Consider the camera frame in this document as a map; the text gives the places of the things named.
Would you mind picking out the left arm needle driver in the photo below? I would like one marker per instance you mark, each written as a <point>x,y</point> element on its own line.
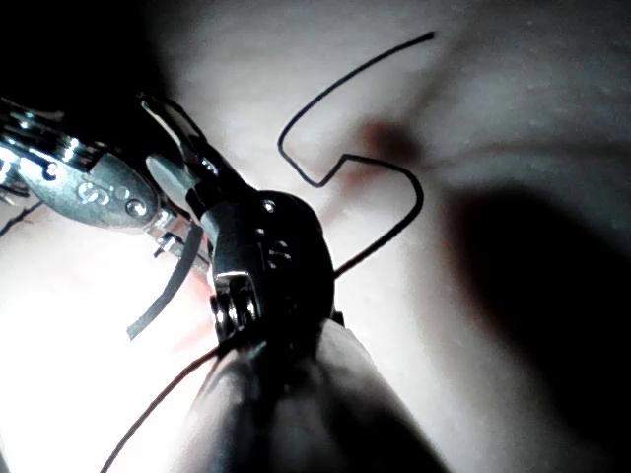
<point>89,192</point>

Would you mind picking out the left arm needle driver jaw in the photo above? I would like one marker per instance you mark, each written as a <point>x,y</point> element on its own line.
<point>172,229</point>

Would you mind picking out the right arm needle driver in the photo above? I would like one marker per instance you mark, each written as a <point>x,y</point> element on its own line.
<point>276,256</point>

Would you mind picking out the right arm needle driver jaw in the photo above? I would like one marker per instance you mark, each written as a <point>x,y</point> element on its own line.
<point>197,162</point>
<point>167,177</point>

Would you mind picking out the curved steel needle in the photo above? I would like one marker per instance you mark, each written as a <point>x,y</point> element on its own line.
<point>172,286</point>

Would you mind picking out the black thread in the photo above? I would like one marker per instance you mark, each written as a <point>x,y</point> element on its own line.
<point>420,197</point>

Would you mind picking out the dark right arm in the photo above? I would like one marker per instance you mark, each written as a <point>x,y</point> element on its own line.
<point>305,419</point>

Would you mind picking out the tissue pad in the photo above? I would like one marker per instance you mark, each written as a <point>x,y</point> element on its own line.
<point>493,98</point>

